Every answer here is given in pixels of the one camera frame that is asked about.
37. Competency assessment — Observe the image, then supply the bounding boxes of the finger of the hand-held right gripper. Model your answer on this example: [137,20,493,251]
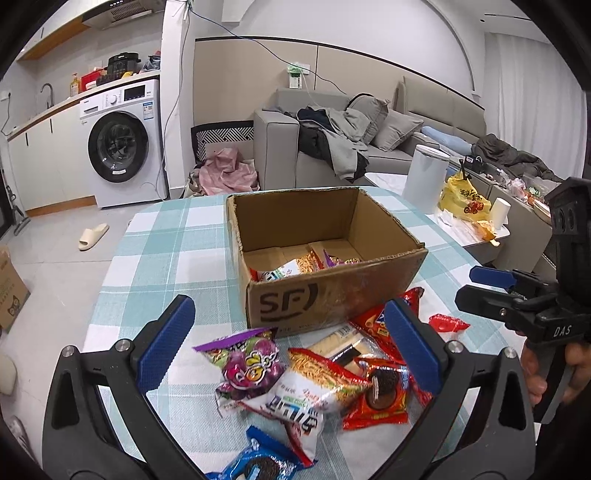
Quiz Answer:
[469,266,557,297]
[455,285,543,334]

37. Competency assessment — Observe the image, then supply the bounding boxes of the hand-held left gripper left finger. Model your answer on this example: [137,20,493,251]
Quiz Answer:
[41,294,206,480]

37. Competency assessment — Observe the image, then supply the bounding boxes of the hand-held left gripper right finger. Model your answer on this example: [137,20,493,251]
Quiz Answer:
[383,299,539,480]

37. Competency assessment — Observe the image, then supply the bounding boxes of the red chip bag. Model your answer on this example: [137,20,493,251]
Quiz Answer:
[348,287,434,409]

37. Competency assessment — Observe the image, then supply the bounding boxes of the red cookie packet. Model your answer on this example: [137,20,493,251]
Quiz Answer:
[342,360,411,431]

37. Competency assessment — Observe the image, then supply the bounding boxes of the purple grape snack bag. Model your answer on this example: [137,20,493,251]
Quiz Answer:
[193,327,289,408]

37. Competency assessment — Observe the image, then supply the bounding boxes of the brown cardboard box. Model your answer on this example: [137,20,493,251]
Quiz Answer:
[225,187,428,340]

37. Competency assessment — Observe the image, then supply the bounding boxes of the person's right hand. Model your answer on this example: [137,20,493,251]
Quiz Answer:
[522,342,591,408]

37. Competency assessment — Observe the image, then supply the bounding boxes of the small red packet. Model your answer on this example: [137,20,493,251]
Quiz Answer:
[428,314,471,334]

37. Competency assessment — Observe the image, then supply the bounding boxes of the clear beige cracker packet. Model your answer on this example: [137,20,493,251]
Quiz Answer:
[305,323,384,374]

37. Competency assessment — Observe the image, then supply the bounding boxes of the yellow plastic bag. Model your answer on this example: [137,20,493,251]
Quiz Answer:
[438,173,492,224]

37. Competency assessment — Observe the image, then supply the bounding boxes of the teal checked tablecloth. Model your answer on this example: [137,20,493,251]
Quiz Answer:
[95,187,527,480]

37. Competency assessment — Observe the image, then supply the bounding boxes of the dark green jacket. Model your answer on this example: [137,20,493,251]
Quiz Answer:
[473,134,566,182]

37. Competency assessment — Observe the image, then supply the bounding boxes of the small purple snack packet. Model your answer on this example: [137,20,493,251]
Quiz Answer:
[323,249,365,269]

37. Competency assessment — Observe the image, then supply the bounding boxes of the white trash bin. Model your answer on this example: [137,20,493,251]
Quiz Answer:
[403,144,451,215]

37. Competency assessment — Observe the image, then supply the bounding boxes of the white red noodle snack bag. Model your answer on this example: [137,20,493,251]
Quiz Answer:
[240,348,375,467]

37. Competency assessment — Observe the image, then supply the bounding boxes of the beige slipper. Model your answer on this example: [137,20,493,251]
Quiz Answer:
[78,223,110,251]

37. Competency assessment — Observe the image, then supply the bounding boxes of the orange noodle snack packet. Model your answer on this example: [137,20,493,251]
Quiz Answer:
[295,253,325,276]

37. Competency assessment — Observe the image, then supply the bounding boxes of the white striped snack packet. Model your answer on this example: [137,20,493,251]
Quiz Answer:
[256,259,302,282]

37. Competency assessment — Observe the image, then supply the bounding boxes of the white coffee table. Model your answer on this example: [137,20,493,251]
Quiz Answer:
[365,172,555,273]

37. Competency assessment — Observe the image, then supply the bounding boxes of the white curtain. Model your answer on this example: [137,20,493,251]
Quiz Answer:
[480,32,587,176]

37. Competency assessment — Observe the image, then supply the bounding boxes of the blue cookie packet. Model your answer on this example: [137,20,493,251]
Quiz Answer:
[205,425,298,480]

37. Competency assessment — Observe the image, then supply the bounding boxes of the white cloth bag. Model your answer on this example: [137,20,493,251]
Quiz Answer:
[185,170,205,199]

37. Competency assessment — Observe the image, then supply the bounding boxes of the white washing machine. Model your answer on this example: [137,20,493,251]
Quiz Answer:
[79,78,169,208]

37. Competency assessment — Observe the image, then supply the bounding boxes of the printed cardboard box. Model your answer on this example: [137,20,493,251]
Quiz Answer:
[0,244,31,333]

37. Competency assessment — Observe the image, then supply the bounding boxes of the grey cushion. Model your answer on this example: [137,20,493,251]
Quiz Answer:
[372,111,424,152]
[348,97,391,144]

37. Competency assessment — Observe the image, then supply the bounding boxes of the pink cloth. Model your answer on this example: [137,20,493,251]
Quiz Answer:
[198,147,260,195]

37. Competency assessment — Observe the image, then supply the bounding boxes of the grey hoodie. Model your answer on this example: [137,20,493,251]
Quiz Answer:
[323,107,370,181]

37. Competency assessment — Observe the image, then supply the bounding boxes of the grey stick vacuum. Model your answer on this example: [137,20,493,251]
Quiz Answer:
[0,180,31,237]

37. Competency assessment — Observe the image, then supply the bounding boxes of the white kitchen counter cabinets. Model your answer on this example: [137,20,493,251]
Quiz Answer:
[7,99,98,217]

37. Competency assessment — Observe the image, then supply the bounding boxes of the grey sofa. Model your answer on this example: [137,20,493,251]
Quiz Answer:
[253,76,568,195]

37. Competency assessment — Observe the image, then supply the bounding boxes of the red box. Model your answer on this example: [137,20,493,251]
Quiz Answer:
[81,68,109,90]

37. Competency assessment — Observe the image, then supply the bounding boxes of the black pressure cooker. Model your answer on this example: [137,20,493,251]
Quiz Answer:
[107,54,140,77]

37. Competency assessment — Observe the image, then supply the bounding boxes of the silver range hood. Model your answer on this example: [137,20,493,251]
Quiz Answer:
[82,0,166,29]

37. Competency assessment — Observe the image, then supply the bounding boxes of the green white wall charger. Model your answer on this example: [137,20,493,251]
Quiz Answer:
[284,62,310,89]

